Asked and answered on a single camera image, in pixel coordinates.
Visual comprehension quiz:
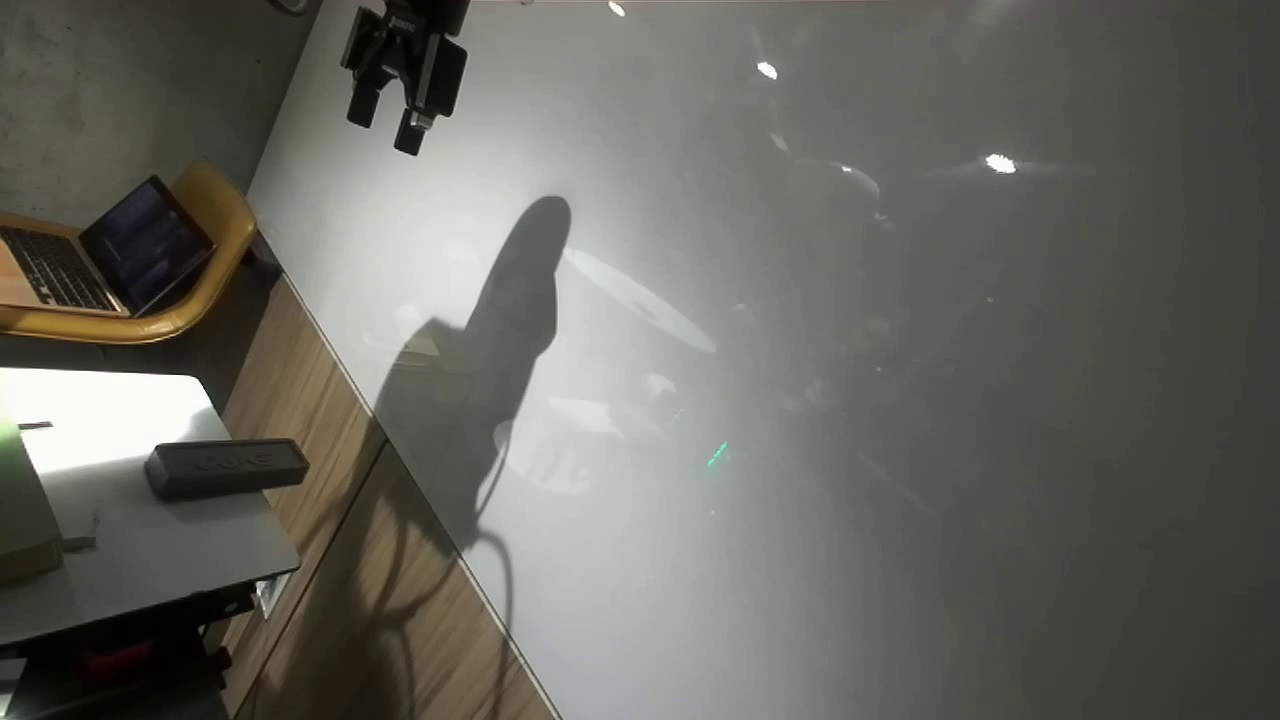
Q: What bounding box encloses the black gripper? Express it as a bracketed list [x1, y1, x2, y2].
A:
[341, 0, 476, 162]

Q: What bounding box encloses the black whiteboard eraser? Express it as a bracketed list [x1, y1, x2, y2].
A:
[138, 435, 310, 509]

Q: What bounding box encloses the yellow chair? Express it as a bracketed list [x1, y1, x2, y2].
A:
[0, 162, 258, 352]

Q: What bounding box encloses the open laptop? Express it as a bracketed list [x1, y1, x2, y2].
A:
[0, 174, 220, 320]

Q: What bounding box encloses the white side table board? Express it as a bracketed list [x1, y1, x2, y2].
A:
[0, 365, 303, 651]

